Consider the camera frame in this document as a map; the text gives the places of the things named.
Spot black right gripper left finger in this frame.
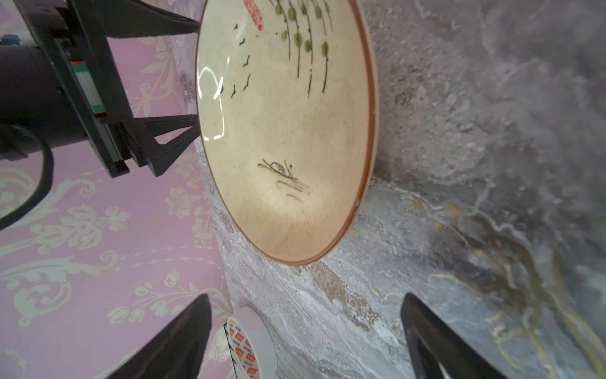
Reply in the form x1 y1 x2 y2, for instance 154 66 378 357
110 294 212 378

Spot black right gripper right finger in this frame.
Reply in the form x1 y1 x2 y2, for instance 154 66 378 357
400 292 505 379

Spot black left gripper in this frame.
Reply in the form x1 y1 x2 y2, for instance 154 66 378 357
1 0 200 178

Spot cream plate with leaf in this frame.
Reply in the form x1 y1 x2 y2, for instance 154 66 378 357
196 1 379 265

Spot roll of tape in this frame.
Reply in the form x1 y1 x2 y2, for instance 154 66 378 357
223 306 278 379

